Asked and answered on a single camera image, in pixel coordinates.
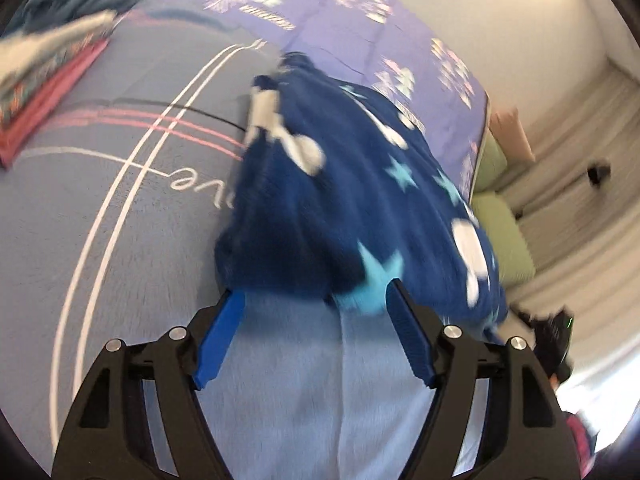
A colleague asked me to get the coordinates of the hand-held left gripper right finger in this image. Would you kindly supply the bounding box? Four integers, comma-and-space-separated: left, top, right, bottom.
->
386, 278, 583, 480

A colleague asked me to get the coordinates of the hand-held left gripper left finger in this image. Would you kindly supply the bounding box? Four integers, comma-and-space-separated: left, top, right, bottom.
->
52, 290, 246, 480

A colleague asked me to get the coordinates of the navy fleece pajama top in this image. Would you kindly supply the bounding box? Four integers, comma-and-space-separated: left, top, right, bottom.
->
215, 52, 511, 346

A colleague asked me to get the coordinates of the stack of folded clothes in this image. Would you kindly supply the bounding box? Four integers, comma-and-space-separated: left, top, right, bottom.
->
0, 10, 116, 166

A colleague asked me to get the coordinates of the grey pleated curtain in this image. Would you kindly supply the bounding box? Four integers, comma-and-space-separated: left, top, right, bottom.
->
500, 55, 640, 411

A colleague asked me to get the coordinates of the large green pillow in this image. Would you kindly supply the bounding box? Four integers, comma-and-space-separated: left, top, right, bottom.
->
472, 192, 536, 286

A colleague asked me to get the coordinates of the purple tree-print bed cover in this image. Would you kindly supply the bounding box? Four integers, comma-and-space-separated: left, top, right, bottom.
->
0, 0, 506, 480

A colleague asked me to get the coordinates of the small green pillow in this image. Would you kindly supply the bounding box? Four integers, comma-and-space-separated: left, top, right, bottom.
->
472, 137, 508, 193

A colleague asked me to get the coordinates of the pink pillow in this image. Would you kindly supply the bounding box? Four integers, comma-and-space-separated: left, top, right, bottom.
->
490, 107, 536, 166

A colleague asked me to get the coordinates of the purple tree-print sheet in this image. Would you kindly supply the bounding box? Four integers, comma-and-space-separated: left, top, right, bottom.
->
145, 0, 488, 196

